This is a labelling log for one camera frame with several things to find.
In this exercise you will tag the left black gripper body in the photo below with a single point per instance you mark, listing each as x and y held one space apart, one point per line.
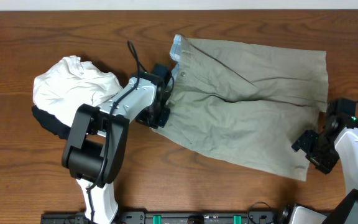
161 113

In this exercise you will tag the white crumpled garment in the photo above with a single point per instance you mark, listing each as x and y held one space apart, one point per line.
71 83

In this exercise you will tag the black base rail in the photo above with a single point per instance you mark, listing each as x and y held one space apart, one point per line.
179 217

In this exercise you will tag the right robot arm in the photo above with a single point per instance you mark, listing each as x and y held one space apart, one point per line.
337 142

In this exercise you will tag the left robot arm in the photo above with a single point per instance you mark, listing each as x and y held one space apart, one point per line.
96 144

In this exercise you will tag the khaki green shorts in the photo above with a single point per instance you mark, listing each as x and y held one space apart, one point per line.
246 103

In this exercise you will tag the black garment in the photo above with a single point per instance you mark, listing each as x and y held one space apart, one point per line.
51 123

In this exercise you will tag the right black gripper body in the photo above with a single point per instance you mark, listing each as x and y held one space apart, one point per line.
321 152

